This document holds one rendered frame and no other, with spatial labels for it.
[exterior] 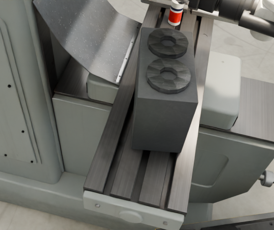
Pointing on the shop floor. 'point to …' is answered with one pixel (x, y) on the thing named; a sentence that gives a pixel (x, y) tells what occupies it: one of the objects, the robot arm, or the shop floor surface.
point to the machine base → (68, 200)
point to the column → (21, 91)
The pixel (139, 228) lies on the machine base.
